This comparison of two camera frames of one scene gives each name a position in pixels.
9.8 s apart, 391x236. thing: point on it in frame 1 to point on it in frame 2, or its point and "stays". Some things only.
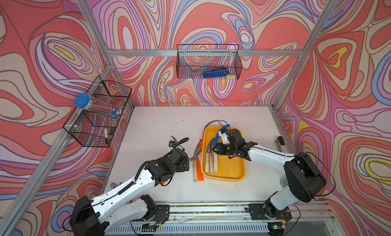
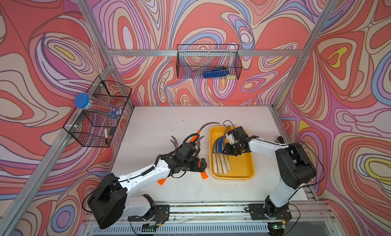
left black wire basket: (92, 129) stays
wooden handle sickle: (207, 156) to (214, 156)
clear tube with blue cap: (84, 100) stays
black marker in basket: (106, 136) stays
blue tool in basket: (215, 72) stays
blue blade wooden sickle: (215, 154) to (222, 158)
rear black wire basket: (192, 60) stays
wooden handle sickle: (195, 168) to (224, 168)
